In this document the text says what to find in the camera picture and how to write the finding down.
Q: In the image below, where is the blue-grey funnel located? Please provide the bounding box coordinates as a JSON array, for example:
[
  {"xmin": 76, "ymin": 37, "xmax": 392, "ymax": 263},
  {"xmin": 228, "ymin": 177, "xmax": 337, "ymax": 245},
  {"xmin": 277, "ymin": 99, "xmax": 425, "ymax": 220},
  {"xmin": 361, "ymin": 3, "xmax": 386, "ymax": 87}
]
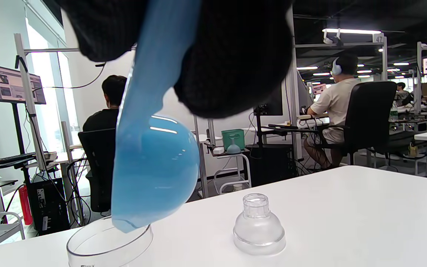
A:
[{"xmin": 226, "ymin": 139, "xmax": 242, "ymax": 155}]

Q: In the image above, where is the tangle of black floor cables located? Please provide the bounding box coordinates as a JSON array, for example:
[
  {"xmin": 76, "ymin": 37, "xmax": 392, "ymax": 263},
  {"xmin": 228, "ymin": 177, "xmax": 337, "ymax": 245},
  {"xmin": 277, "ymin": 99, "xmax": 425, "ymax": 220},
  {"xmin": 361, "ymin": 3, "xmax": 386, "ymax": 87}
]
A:
[{"xmin": 63, "ymin": 158, "xmax": 90, "ymax": 227}]

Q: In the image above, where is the white metal frame post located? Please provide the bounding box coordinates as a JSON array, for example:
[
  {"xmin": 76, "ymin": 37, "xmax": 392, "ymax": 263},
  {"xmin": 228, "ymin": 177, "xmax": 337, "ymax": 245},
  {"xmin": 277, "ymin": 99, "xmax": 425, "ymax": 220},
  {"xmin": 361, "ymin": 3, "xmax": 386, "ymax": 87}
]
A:
[{"xmin": 13, "ymin": 33, "xmax": 80, "ymax": 171}]

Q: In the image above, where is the lit monitor on stand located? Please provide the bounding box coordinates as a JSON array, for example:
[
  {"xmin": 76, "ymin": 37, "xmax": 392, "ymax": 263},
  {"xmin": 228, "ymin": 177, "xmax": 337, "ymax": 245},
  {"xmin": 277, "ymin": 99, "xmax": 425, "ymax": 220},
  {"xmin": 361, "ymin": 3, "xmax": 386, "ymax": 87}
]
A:
[{"xmin": 0, "ymin": 64, "xmax": 47, "ymax": 184}]

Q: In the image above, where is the black computer tower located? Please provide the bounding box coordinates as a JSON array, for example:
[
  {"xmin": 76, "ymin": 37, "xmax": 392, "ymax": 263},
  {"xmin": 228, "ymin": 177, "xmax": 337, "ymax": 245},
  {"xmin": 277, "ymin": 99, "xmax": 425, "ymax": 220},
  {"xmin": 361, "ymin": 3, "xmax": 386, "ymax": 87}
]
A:
[{"xmin": 26, "ymin": 177, "xmax": 70, "ymax": 236}]

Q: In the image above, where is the black equipment on stand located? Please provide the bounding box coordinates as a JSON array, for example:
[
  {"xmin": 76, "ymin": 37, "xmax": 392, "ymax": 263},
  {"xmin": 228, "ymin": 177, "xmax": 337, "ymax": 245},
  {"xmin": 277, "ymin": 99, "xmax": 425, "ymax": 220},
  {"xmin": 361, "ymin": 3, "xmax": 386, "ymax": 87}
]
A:
[{"xmin": 244, "ymin": 144, "xmax": 296, "ymax": 188}]

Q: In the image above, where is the clear plastic shaker lid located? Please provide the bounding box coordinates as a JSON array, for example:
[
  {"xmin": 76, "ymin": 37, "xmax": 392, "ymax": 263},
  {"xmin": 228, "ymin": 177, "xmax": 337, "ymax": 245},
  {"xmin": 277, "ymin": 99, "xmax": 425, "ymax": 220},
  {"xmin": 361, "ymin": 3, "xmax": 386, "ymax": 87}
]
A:
[{"xmin": 233, "ymin": 193, "xmax": 287, "ymax": 256}]

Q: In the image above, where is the black keyboard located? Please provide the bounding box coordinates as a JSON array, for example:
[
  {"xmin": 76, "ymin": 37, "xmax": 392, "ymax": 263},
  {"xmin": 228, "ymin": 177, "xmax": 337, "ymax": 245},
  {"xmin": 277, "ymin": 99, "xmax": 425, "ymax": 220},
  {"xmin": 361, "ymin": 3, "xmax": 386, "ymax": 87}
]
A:
[{"xmin": 0, "ymin": 151, "xmax": 37, "ymax": 165}]

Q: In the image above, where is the blue plastic scoop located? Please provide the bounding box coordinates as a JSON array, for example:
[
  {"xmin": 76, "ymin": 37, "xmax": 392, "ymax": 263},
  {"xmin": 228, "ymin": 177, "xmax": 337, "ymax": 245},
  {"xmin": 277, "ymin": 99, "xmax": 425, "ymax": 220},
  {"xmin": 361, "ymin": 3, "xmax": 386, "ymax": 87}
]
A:
[{"xmin": 111, "ymin": 0, "xmax": 202, "ymax": 234}]

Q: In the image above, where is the black screen on pole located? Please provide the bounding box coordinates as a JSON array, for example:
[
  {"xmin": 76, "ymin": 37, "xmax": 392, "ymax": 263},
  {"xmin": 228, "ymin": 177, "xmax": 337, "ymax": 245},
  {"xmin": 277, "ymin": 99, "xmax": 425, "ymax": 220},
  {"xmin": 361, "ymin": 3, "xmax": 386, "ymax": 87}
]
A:
[{"xmin": 254, "ymin": 82, "xmax": 284, "ymax": 147}]

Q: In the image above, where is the red canister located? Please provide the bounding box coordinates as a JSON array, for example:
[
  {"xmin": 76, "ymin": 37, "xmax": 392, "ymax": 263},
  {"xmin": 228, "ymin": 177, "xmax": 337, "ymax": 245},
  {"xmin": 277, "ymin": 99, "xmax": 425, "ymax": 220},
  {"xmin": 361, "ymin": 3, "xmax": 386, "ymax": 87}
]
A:
[{"xmin": 18, "ymin": 184, "xmax": 33, "ymax": 226}]

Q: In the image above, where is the teal plastic container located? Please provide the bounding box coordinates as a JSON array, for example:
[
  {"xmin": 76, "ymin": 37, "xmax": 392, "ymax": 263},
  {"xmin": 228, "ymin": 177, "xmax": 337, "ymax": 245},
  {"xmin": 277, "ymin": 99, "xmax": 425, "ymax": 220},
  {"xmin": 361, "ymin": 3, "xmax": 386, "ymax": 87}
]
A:
[{"xmin": 221, "ymin": 129, "xmax": 245, "ymax": 152}]

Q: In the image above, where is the white desk leg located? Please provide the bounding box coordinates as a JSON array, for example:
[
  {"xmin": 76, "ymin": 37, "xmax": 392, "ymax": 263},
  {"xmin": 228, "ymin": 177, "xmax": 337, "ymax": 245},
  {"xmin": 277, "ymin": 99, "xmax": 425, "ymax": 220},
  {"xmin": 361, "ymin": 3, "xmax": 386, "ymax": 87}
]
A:
[{"xmin": 193, "ymin": 115, "xmax": 209, "ymax": 199}]

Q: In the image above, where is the person's right hand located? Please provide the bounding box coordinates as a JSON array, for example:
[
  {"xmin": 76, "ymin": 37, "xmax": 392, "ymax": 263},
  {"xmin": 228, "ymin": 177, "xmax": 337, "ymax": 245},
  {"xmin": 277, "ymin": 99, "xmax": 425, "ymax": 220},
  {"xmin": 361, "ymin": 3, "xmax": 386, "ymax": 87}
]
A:
[{"xmin": 56, "ymin": 0, "xmax": 294, "ymax": 119}]

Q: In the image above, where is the clear plastic shaker cup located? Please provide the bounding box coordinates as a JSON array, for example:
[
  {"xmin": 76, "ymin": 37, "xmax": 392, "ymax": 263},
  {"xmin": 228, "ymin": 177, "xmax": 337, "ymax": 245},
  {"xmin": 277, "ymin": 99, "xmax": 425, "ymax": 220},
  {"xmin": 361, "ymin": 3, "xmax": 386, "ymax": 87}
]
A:
[{"xmin": 66, "ymin": 216, "xmax": 154, "ymax": 267}]

